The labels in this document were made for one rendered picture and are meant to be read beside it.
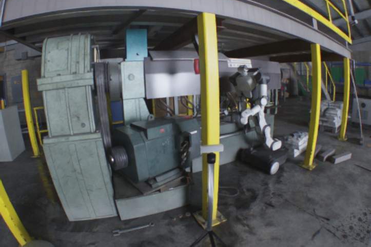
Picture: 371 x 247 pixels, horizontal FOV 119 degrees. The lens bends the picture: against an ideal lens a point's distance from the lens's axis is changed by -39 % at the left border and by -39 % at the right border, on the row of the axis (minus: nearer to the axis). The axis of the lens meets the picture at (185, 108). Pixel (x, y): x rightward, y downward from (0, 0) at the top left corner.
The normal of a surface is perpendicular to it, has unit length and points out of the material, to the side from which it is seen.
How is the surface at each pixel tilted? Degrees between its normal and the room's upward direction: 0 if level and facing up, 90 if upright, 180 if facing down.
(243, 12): 90
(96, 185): 90
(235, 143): 90
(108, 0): 90
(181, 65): 78
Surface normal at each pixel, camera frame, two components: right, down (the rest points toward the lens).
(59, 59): 0.39, -0.04
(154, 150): 0.68, 0.09
